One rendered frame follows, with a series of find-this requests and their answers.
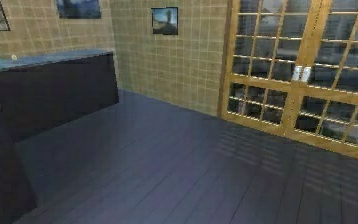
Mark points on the dark kitchen counter cabinet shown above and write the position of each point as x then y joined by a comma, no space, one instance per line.
53,90

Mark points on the small framed landscape picture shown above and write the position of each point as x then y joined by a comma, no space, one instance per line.
165,20

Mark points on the wooden glazed lattice door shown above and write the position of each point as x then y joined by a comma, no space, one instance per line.
340,76
260,63

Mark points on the wide framed blue picture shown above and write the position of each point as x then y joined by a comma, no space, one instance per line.
78,8

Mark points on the small pale round object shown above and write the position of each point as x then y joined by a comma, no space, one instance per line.
14,57

